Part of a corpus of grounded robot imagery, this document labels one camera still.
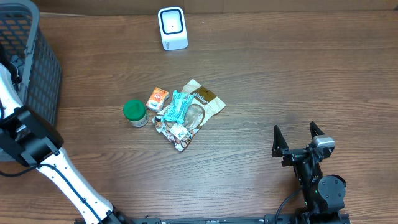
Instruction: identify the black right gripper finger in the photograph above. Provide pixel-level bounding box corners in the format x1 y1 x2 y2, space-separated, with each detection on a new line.
272 125 289 157
310 121 325 139

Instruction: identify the beige brown snack pouch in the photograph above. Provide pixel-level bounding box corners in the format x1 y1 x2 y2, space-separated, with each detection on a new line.
152 79 225 152

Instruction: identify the teal snack bar wrapper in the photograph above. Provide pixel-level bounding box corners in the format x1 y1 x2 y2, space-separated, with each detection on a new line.
162 90 194 124

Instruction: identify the orange tissue pack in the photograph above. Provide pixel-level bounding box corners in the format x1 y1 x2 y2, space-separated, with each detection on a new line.
146 87 169 113

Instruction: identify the green lidded jar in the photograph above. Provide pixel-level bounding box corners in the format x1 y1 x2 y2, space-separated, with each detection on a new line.
123 99 149 128

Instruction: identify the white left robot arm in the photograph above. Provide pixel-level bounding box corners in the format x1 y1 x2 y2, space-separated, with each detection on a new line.
1 49 130 223

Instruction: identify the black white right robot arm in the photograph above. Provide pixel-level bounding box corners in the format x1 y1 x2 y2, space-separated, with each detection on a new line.
271 121 351 224

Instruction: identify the white barcode scanner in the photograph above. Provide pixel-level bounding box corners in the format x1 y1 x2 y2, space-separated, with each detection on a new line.
157 6 188 51

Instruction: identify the dark grey mesh basket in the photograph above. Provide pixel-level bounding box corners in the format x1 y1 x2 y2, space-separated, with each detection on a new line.
1 1 63 167

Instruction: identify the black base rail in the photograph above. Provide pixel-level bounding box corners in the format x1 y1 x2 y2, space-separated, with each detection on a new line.
131 215 275 224

